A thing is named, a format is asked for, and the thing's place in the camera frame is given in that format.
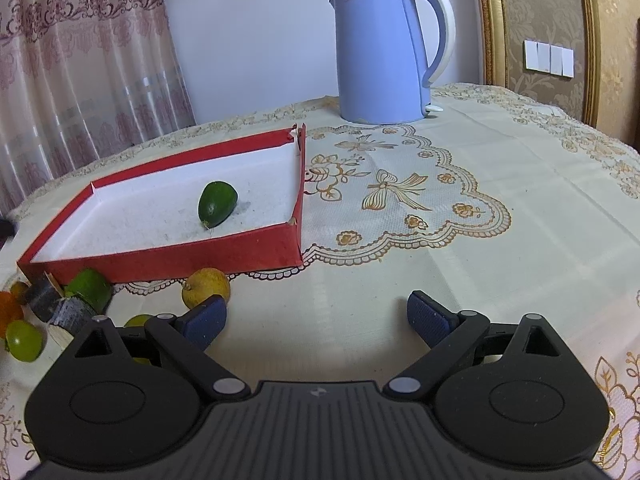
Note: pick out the dark green oval fruit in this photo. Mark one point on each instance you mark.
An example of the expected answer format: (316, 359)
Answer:
(216, 204)

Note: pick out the green jujube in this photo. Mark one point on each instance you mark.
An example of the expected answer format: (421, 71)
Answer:
(24, 341)
(137, 321)

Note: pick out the white wall switch panel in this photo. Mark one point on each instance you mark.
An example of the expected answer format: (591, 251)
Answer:
(549, 58)

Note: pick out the gold wall moulding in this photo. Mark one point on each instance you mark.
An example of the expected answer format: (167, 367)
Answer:
(595, 40)
(491, 20)

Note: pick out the pink patterned sheer curtain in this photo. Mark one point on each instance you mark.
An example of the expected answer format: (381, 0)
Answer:
(75, 60)

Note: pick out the orange tangerine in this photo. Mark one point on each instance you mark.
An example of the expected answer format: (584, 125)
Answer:
(9, 312)

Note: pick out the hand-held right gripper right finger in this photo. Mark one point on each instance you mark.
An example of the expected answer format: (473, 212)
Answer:
(429, 317)

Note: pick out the round yellow fruit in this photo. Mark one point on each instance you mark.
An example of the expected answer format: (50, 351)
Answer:
(207, 282)

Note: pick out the light blue electric kettle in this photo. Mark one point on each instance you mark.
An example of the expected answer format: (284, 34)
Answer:
(380, 50)

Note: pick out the small brown longan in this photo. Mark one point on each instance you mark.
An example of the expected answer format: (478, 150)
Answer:
(19, 289)

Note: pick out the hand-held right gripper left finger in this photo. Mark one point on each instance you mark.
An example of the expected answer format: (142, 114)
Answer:
(206, 321)

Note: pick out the red shallow cardboard box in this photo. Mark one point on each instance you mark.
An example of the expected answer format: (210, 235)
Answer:
(200, 260)

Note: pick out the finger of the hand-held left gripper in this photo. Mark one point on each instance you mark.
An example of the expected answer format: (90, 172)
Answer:
(6, 226)

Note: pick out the green pepper piece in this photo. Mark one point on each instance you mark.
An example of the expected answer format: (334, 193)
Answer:
(90, 287)

